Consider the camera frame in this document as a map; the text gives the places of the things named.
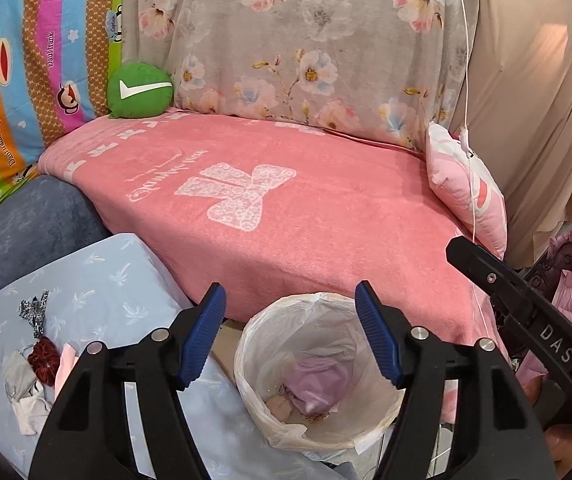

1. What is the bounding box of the pink tissue paper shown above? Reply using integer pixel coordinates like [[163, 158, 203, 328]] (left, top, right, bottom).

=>
[[54, 342, 78, 398]]

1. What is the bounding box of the grey cloth pouch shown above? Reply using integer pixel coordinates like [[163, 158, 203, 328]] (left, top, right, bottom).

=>
[[2, 351, 36, 401]]

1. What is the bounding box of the purple trash in bin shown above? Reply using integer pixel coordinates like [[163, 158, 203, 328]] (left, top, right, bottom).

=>
[[283, 356, 352, 416]]

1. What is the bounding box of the white lined trash bin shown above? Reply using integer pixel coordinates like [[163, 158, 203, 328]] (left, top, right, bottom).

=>
[[234, 292, 403, 455]]

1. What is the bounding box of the right hand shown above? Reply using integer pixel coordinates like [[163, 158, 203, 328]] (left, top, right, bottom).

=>
[[520, 376, 572, 478]]

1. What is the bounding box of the white crumpled cloth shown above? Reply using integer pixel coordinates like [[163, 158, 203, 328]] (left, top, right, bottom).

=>
[[10, 380, 51, 436]]

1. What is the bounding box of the dark red velvet scrunchie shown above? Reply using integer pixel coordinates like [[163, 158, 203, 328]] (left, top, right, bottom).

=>
[[26, 336, 60, 387]]

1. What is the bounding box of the pink white small pillow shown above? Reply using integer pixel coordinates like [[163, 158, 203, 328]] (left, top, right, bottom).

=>
[[426, 122, 508, 260]]

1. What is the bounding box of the dark blue plush pillow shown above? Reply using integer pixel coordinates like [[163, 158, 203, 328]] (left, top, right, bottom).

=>
[[0, 176, 110, 290]]

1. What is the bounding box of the beige curtain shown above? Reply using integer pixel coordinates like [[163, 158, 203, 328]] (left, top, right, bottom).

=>
[[452, 0, 572, 268]]

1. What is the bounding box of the pink bow print blanket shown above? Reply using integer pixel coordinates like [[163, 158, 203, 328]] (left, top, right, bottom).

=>
[[37, 108, 510, 426]]

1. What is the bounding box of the green round checkmark cushion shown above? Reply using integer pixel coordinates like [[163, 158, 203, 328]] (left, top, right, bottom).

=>
[[107, 63, 174, 119]]

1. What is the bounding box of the grey floral quilt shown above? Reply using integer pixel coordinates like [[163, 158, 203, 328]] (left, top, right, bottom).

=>
[[122, 0, 479, 151]]

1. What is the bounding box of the colourful monkey print quilt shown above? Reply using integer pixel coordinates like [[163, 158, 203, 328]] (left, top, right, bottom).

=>
[[0, 0, 123, 202]]

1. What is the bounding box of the black white patterned hair tie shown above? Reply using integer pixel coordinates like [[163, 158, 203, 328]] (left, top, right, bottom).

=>
[[18, 288, 52, 339]]

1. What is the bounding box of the white charging cable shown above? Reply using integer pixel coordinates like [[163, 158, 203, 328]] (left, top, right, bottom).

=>
[[453, 0, 498, 346]]

